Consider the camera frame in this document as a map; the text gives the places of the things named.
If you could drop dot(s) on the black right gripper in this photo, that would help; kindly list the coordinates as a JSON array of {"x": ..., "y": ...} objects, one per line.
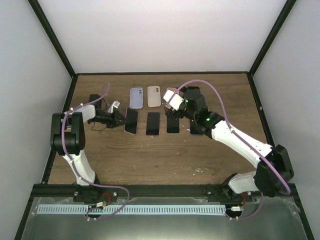
[{"x": 171, "y": 113}]

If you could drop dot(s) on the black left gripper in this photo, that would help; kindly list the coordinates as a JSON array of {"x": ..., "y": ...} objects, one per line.
[{"x": 115, "y": 121}]

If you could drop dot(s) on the white smartphone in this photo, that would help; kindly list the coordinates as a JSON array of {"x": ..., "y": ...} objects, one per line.
[{"x": 172, "y": 126}]

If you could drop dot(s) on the silver smartphone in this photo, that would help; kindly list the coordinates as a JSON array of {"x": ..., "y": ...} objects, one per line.
[{"x": 131, "y": 121}]

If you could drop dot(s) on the pink smartphone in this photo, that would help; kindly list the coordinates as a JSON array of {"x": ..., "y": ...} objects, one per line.
[{"x": 153, "y": 124}]

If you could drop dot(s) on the cream phone case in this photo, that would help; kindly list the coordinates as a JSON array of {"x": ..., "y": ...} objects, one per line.
[{"x": 154, "y": 96}]

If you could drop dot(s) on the lavender phone case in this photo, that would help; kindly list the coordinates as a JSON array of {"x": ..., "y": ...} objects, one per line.
[{"x": 136, "y": 98}]

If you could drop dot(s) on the blue smartphone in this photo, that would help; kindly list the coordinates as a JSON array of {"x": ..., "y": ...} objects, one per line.
[{"x": 195, "y": 131}]

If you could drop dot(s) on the black phone case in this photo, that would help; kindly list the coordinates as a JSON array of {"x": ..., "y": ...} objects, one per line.
[{"x": 193, "y": 88}]

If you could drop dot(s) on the pink phone case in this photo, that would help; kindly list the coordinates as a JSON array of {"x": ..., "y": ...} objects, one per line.
[{"x": 172, "y": 89}]

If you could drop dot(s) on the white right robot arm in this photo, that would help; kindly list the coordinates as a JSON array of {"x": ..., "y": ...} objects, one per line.
[{"x": 273, "y": 168}]

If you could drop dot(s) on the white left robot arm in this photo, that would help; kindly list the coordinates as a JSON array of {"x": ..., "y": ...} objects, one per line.
[{"x": 67, "y": 135}]

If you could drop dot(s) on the light blue slotted strip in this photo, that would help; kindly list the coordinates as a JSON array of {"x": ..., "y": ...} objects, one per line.
[{"x": 206, "y": 210}]

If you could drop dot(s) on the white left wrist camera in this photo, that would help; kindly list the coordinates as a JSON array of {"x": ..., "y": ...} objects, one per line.
[{"x": 113, "y": 107}]

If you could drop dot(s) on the black frame rail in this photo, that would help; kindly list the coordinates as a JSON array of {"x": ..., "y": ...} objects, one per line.
[{"x": 91, "y": 194}]

